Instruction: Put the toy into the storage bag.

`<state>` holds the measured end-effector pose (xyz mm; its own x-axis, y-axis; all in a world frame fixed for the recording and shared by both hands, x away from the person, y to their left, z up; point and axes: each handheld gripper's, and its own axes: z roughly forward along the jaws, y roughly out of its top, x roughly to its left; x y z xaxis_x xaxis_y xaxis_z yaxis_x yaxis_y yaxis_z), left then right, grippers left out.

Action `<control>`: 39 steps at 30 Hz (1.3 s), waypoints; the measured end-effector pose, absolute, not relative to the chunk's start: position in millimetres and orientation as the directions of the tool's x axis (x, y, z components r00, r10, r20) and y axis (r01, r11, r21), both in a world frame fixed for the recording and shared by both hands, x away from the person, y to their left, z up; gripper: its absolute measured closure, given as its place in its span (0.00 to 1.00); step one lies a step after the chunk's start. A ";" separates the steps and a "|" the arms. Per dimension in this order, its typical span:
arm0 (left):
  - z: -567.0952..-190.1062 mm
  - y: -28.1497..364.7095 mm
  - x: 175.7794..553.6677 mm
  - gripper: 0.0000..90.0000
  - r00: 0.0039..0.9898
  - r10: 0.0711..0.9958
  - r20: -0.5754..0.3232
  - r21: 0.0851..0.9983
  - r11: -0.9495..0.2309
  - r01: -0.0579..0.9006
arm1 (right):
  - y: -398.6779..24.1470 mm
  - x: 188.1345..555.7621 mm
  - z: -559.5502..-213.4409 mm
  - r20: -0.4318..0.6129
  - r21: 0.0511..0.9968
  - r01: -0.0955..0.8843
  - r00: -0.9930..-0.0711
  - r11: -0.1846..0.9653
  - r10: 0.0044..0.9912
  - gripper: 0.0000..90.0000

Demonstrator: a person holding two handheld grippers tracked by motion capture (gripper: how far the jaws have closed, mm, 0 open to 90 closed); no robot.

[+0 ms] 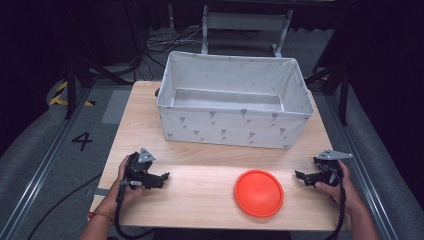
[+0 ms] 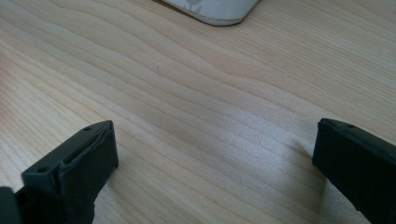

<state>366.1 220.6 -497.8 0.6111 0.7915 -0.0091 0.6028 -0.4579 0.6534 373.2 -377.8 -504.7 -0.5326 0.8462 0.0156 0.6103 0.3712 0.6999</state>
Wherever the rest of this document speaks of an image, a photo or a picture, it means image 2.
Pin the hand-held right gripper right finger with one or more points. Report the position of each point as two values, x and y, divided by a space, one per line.
358 161

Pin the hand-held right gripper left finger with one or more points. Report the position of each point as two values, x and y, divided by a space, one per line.
77 168

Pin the white patterned mat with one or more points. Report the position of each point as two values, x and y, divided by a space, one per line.
214 11

